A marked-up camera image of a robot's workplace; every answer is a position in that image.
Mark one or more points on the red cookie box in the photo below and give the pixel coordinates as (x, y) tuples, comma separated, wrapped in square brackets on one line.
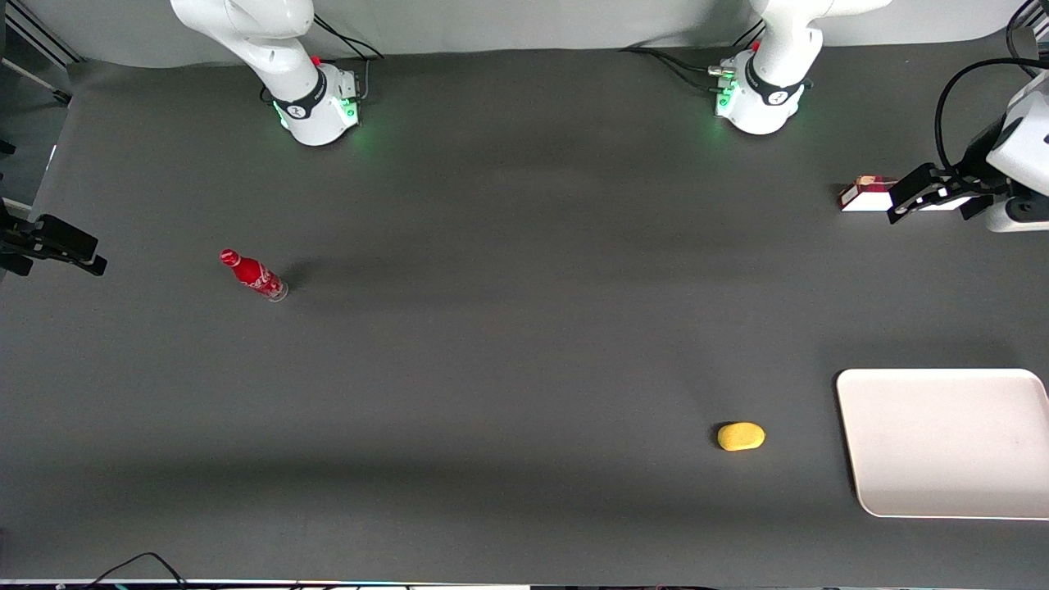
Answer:
[(860, 199)]

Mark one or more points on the white rectangular tray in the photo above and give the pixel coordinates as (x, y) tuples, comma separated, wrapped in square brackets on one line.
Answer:
[(942, 442)]

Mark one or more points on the aluminium frame rail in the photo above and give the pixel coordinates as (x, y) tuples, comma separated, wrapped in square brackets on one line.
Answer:
[(41, 31)]

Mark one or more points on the red cola bottle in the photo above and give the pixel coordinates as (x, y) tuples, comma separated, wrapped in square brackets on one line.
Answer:
[(252, 274)]

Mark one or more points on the yellow sponge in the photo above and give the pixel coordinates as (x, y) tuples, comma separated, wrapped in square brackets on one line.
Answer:
[(741, 437)]

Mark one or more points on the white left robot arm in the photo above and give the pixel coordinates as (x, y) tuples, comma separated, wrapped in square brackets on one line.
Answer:
[(766, 98)]

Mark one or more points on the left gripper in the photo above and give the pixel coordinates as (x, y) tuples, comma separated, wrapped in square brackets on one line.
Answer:
[(977, 157)]

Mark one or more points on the grey backdrop cloth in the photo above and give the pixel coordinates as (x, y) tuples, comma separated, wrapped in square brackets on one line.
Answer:
[(533, 24)]

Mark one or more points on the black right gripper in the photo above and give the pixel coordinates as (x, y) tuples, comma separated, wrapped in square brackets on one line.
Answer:
[(16, 242)]

